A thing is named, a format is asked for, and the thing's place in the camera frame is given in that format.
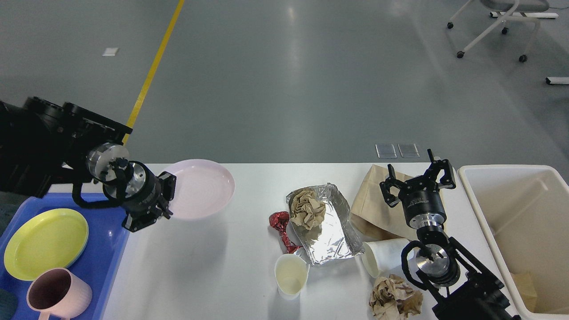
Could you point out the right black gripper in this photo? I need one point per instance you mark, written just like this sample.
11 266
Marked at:
420 196

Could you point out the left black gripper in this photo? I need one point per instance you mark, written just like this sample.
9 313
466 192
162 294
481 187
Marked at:
142 193

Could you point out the pink plate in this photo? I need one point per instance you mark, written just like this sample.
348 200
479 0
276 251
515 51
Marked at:
203 188

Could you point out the pink mug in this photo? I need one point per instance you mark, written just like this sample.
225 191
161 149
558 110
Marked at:
58 292

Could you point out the grey-green mug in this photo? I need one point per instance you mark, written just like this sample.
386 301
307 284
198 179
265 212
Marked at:
8 305

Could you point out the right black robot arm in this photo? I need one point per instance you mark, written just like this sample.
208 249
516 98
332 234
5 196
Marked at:
463 287

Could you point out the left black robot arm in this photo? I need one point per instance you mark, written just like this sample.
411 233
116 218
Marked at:
43 144

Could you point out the right floor socket plate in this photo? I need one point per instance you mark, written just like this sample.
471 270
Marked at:
408 150

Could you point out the floor socket plate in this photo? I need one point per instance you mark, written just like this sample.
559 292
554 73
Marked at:
408 150
386 151

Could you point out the brown paper bag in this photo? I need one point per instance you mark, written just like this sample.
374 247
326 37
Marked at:
374 218

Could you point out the left floor socket plate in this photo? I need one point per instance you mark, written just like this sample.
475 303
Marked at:
386 151

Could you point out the blue plastic tray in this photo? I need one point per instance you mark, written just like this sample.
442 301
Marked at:
100 259

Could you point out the white paper cup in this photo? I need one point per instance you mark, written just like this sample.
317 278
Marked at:
383 255

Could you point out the aluminium foil tray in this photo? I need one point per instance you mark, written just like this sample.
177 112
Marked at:
335 238

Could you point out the yellow plate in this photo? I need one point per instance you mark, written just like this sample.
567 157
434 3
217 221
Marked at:
53 239

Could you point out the white plastic bin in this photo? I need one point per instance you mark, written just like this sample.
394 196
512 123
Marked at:
523 213

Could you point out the crumpled brown paper ball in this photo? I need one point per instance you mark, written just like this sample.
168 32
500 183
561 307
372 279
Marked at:
392 298

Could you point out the crumpled brown paper in foil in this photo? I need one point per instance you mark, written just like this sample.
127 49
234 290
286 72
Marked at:
307 210

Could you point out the red foil wrapper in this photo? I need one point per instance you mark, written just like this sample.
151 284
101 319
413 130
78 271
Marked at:
279 222

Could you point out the brown paper in bin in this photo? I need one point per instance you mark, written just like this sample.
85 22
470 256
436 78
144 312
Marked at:
525 286

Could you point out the cream cup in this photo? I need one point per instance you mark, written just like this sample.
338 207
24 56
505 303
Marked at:
291 273

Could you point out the white floor bar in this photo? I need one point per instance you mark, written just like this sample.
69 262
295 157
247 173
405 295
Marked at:
550 80

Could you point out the white bar behind chair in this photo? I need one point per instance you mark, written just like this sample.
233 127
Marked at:
538 15

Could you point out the white office chair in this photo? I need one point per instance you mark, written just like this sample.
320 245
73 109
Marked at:
510 6

